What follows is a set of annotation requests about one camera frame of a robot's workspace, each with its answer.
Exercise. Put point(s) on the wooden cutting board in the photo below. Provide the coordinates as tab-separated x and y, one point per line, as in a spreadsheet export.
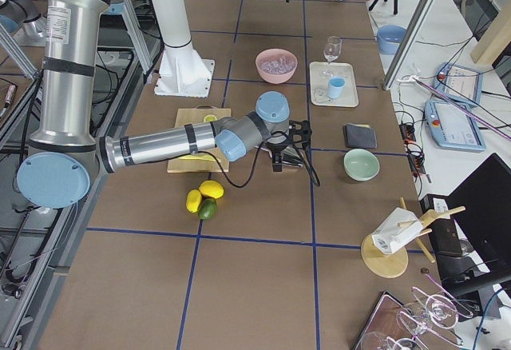
193	116

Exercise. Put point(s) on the hanging wine glass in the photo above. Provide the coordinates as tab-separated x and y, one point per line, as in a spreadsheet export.
443	309

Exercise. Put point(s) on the blue bowl with fork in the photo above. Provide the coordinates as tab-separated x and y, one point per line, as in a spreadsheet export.
389	38

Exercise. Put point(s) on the light blue plastic cup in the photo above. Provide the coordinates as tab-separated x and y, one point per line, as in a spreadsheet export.
335	87

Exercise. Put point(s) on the whole yellow lemon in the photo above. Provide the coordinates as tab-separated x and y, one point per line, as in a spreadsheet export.
212	189

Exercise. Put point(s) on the pink bowl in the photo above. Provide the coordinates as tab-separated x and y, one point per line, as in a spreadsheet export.
274	79

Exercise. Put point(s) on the cream bear serving tray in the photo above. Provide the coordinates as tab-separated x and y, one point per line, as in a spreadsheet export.
320	85

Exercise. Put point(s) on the black monitor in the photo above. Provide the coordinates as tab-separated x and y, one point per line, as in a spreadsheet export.
485	194

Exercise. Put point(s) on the teach pendant tablet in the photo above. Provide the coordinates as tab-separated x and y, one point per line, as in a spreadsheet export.
452	128
459	83

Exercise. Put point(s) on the far teach pendant tablet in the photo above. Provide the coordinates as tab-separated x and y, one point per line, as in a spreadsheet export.
459	83

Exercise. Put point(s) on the aluminium frame post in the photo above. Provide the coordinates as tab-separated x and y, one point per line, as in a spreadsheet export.
419	16

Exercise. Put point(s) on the lemon half slice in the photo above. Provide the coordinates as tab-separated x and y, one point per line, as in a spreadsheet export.
210	118

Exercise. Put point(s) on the green lime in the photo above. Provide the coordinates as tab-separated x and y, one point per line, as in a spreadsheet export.
207	209

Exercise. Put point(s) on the white carton on stand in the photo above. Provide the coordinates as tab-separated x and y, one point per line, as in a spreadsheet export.
396	231

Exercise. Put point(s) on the near teach pendant tablet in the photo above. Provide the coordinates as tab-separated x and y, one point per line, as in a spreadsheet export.
452	128

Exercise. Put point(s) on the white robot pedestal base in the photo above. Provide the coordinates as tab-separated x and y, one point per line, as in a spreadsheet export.
182	71

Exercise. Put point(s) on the wooden cup stand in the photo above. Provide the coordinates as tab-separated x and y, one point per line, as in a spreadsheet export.
394	265

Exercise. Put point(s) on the green ceramic bowl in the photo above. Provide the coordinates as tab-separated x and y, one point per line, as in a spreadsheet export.
361	165

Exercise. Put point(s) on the clear wine glass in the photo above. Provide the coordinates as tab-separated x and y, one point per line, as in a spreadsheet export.
331	52

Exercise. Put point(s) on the pile of clear ice cubes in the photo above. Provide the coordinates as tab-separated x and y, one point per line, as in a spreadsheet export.
277	64

